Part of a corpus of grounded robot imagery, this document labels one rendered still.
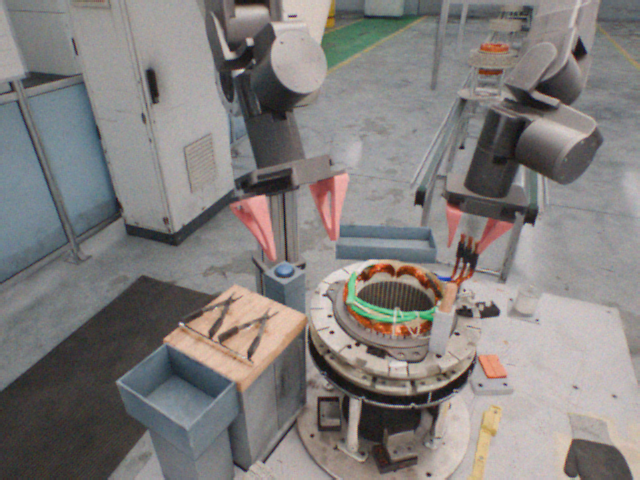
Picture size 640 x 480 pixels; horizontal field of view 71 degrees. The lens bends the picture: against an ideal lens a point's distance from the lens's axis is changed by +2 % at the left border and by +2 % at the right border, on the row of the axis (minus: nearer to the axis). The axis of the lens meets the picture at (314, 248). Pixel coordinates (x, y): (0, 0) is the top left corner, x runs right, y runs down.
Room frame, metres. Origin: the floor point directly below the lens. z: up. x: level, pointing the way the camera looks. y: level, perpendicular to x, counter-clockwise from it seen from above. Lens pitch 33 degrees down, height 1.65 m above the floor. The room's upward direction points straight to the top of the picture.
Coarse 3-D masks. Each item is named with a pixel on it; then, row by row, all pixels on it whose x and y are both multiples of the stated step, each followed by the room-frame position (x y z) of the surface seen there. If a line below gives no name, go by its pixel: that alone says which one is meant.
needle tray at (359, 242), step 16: (352, 224) 1.02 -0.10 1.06; (368, 224) 1.02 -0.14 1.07; (336, 240) 0.94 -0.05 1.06; (352, 240) 1.00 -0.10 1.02; (368, 240) 1.00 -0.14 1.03; (384, 240) 1.00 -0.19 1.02; (400, 240) 1.00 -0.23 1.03; (416, 240) 1.00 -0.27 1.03; (432, 240) 0.96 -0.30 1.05; (336, 256) 0.92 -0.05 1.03; (352, 256) 0.92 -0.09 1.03; (368, 256) 0.91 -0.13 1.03; (384, 256) 0.91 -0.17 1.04; (400, 256) 0.90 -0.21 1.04; (416, 256) 0.90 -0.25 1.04; (432, 256) 0.90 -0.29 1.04
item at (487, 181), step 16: (480, 160) 0.53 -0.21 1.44; (512, 160) 0.51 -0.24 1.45; (448, 176) 0.57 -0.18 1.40; (464, 176) 0.57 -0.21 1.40; (480, 176) 0.52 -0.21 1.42; (496, 176) 0.51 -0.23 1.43; (512, 176) 0.52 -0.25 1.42; (448, 192) 0.52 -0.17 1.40; (464, 192) 0.52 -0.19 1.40; (480, 192) 0.52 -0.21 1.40; (496, 192) 0.51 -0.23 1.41; (512, 192) 0.53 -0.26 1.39; (512, 208) 0.50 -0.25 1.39
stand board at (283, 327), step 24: (240, 288) 0.74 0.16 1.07; (216, 312) 0.67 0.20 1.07; (240, 312) 0.67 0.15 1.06; (288, 312) 0.67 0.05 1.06; (168, 336) 0.60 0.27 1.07; (192, 336) 0.60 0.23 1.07; (216, 336) 0.60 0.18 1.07; (240, 336) 0.60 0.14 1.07; (264, 336) 0.60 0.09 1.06; (288, 336) 0.60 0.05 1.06; (216, 360) 0.54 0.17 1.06; (264, 360) 0.54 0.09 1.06; (240, 384) 0.49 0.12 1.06
